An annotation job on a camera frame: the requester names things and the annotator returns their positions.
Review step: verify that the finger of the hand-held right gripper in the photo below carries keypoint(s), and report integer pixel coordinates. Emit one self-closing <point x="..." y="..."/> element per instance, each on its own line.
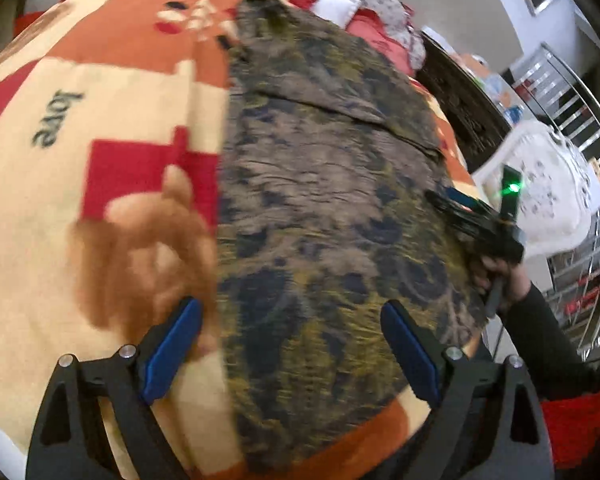
<point x="450" y="205"/>

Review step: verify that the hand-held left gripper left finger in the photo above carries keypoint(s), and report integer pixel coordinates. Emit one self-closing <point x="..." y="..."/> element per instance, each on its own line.
<point x="172" y="350"/>

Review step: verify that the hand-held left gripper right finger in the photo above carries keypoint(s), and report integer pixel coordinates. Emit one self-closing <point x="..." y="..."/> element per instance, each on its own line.
<point x="412" y="355"/>

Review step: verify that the dark floral patterned shirt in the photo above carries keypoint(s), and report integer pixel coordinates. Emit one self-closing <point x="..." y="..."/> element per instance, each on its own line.
<point x="320" y="185"/>

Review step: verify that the person's right forearm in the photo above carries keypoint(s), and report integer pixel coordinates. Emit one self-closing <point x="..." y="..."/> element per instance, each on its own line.
<point x="550" y="340"/>

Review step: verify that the person's right hand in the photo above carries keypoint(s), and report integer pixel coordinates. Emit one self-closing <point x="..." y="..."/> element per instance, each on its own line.
<point x="517" y="282"/>

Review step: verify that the dark carved wooden cabinet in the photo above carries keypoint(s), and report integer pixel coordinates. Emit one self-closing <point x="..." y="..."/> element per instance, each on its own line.
<point x="460" y="100"/>

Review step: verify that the pile of plastic packets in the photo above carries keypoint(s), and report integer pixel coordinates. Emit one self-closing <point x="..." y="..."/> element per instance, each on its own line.
<point x="500" y="90"/>

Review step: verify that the chrome metal rack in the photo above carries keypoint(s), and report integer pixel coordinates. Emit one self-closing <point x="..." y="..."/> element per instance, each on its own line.
<point x="580" y="110"/>

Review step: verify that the red cloth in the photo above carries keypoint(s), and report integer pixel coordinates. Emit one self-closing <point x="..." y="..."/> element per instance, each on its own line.
<point x="585" y="425"/>

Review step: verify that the white pillow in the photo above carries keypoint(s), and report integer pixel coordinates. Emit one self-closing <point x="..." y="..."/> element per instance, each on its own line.
<point x="337" y="5"/>

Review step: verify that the printed orange red blanket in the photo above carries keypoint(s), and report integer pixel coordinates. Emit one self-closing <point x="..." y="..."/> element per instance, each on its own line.
<point x="105" y="60"/>

